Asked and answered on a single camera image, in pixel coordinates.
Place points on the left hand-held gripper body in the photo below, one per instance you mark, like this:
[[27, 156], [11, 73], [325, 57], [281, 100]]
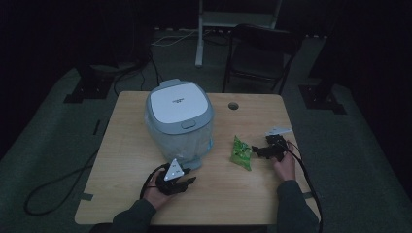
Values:
[[173, 176]]

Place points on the person's right hand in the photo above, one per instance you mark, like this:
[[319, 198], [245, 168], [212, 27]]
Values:
[[285, 166]]

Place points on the green snack packet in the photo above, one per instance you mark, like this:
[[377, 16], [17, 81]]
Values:
[[241, 153]]

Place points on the black stand base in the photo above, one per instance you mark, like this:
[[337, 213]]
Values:
[[87, 89], [320, 98]]

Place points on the black folding chair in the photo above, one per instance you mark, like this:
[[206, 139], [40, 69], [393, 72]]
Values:
[[259, 58]]

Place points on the person's left hand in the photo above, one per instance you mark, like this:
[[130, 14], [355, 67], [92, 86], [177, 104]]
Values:
[[156, 194]]

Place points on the white metal stand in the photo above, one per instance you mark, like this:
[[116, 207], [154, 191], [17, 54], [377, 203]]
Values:
[[226, 19]]

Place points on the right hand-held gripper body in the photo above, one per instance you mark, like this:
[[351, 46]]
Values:
[[277, 142]]

